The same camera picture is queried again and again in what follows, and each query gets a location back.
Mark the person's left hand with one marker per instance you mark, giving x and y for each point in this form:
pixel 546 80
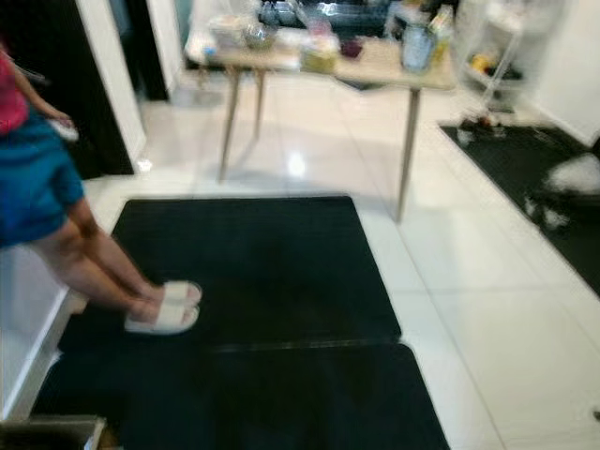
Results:
pixel 57 115

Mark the white hand controller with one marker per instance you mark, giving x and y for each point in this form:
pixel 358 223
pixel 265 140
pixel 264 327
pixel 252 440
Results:
pixel 65 130

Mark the person in pink shirt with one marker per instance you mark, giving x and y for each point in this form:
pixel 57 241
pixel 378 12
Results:
pixel 33 178

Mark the white slipper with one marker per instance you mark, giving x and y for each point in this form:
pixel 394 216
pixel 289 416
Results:
pixel 184 292
pixel 164 320

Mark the black floor mat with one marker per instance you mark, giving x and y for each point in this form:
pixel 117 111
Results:
pixel 244 408
pixel 244 272
pixel 516 161

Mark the light wooden table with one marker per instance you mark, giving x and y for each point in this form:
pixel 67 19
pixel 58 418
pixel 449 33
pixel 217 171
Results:
pixel 375 66

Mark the blue snack bag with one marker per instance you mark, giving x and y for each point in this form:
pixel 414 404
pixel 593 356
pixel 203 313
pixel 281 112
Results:
pixel 417 49

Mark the yellow green carton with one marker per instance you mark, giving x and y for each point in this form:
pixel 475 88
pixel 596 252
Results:
pixel 443 36

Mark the white shelf rack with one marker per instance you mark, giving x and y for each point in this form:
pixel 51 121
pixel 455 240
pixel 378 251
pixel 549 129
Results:
pixel 502 56

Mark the clear plastic bag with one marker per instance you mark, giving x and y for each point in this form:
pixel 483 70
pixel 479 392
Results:
pixel 577 176

